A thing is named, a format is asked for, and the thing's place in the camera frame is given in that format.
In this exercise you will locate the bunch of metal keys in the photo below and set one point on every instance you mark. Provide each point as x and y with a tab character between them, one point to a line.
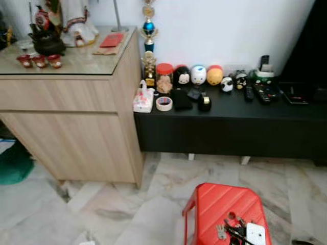
221	232

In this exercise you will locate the red plastic stool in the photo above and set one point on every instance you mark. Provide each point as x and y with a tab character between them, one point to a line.
219	201

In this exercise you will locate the black low TV console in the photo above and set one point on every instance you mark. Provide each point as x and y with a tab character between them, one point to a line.
230	127

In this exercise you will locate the black tape dispenser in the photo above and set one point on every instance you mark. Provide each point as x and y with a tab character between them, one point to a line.
205	103

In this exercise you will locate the slim black remote control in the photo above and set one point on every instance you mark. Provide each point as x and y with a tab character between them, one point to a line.
249	93

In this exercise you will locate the black wallet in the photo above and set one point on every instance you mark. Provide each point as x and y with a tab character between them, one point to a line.
181	99

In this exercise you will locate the small black pouch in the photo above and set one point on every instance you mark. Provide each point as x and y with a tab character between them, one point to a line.
194	94

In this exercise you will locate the flat black set-top box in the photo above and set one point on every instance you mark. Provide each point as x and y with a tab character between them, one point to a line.
295	97

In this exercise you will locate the small white black toy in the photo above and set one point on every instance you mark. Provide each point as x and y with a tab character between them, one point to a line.
227	84

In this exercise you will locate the black white figure toy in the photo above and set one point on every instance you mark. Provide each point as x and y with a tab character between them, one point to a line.
241	80

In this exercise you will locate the white tape roll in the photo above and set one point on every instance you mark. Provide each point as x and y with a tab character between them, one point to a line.
158	103

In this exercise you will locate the green round phone base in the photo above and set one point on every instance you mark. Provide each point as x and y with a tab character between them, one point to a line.
265	77

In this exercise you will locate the yellow red plush toy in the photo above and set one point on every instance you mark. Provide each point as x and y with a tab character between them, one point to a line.
214	76

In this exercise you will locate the white blue plush toy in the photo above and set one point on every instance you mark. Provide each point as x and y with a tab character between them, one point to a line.
198	75

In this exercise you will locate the pink white tissue pack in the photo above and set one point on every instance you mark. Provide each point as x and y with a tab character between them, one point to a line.
143	99

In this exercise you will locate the black mouse plush toy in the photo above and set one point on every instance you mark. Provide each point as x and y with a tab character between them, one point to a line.
182	76

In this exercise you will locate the clear jar red lid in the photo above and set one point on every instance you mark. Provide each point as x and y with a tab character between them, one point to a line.
164	81

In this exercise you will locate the small gold trophy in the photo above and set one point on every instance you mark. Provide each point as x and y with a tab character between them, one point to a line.
149	71

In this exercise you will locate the black television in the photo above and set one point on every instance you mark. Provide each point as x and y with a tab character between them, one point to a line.
309	46

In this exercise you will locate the light wooden cabinet glass top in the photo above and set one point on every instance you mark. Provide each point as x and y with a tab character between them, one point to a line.
61	127

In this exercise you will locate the brown envelope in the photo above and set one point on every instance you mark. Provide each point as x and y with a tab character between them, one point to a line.
104	51

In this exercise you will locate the tall blue gold trophy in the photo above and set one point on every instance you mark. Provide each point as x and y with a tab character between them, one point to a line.
148	25

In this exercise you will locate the red packet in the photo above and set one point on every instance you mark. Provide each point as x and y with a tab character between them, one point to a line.
112	40

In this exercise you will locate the green bag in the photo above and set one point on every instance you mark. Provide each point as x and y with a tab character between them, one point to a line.
15	166

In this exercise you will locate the metal lamp stand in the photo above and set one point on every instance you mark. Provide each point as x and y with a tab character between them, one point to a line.
120	29

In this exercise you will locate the white robed figurine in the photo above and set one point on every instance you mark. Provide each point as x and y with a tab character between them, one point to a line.
79	20

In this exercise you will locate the red faced figurine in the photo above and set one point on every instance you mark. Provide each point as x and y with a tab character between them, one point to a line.
42	20

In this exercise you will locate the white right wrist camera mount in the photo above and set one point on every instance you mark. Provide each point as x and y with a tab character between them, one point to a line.
255	235

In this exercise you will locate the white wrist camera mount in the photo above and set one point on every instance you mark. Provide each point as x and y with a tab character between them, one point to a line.
255	235
87	243

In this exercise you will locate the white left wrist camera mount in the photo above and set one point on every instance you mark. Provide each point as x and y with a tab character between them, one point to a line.
87	243

